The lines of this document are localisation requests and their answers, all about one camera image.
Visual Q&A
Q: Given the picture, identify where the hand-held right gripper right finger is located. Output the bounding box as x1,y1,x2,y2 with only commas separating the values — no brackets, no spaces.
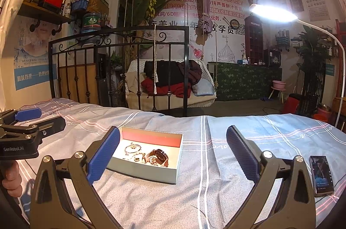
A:
224,125,317,229

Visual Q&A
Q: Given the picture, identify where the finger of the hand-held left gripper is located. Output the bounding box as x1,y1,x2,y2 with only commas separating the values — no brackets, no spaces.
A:
0,116,67,143
0,107,43,126

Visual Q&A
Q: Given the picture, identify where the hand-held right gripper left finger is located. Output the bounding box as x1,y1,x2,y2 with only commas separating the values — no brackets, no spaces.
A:
28,126,122,229

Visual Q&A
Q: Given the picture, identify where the pearl bracelet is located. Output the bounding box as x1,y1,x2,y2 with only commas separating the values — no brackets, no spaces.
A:
122,154,141,164

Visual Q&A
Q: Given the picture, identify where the thin metal bangle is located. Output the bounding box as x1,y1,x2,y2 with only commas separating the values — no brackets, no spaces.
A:
124,143,143,155

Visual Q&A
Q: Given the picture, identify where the pink-lined cardboard box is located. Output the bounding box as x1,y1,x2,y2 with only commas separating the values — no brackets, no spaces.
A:
107,126,184,185

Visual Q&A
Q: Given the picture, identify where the brown leather strap watch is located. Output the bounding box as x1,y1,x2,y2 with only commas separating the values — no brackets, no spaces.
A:
142,148,170,167

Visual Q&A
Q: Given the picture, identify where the person's left hand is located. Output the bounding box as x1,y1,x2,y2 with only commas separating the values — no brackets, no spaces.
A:
0,160,21,198

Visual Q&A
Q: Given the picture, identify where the black water dispenser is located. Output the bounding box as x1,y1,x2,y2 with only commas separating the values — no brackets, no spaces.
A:
96,53,111,107

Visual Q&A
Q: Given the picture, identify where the wicker sofa with clothes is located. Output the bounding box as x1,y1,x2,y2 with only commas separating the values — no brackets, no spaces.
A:
126,59,218,108

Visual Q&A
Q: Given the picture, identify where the red bucket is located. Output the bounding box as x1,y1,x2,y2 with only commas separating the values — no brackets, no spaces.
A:
287,93,302,115

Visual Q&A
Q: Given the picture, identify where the green floral cloth counter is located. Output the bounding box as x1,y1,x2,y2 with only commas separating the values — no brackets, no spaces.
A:
215,62,283,101

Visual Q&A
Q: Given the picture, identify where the light blue pillow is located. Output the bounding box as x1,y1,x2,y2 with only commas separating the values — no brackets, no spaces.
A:
192,79,216,97

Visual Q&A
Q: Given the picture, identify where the black smartphone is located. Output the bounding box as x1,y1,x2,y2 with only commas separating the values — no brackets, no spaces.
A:
309,156,335,197

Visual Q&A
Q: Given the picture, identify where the pink basin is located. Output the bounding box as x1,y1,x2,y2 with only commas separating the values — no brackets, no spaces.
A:
272,80,287,91

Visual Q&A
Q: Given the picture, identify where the orange bucket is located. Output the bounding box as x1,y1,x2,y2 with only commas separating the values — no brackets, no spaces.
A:
316,103,333,122

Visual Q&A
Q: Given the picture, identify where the red clothing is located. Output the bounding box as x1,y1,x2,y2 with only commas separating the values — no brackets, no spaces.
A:
141,78,194,99

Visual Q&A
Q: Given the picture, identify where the black clothing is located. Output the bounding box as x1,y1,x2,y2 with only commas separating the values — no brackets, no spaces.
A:
143,60,203,88

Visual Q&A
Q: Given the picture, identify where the green label water jug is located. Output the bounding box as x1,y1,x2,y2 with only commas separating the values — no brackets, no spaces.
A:
81,12,103,34

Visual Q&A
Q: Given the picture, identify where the red phone booth cabinet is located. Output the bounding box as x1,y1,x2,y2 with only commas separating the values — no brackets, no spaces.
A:
245,16,264,65

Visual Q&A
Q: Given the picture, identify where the blue plastic basket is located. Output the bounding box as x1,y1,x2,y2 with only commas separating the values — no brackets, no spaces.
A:
71,0,90,11

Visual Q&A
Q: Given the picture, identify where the potted green plant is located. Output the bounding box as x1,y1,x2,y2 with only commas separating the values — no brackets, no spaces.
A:
296,29,329,116

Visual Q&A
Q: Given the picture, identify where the white gooseneck lamp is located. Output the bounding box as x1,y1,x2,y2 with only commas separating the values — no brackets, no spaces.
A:
249,3,346,128

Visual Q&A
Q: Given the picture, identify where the hanging purple umbrella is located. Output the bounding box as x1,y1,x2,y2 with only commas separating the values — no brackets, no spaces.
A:
195,0,215,41

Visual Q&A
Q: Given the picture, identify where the face wall poster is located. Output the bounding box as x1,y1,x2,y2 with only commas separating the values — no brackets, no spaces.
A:
13,14,59,91

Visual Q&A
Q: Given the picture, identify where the white tassel cord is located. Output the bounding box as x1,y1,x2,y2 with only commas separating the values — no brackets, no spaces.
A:
153,24,159,96

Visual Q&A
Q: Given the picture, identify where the wooden wall shelf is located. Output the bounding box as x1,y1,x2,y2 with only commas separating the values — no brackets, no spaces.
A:
18,1,75,35

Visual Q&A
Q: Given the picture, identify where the black iron bed frame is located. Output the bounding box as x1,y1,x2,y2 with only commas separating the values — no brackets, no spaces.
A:
49,28,190,117

